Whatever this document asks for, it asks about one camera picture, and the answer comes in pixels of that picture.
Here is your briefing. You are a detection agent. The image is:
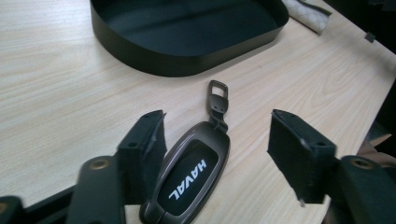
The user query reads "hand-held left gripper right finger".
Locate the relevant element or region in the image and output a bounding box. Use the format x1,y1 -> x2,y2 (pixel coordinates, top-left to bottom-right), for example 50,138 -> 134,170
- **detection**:
266,108 -> 339,204

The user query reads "black key rack with tray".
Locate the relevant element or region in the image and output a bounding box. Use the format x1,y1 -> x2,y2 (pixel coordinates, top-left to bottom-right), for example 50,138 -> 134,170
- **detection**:
89,0 -> 290,78

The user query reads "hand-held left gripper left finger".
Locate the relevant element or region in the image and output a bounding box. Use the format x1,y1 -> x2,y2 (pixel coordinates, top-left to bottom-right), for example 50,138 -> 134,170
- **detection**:
116,109 -> 168,207

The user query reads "grey cloth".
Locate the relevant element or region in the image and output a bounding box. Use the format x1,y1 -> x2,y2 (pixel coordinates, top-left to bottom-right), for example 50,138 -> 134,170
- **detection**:
281,0 -> 332,35

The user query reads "grey car key fob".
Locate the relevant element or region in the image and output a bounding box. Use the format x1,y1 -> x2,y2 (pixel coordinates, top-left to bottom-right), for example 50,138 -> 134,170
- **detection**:
138,79 -> 232,224

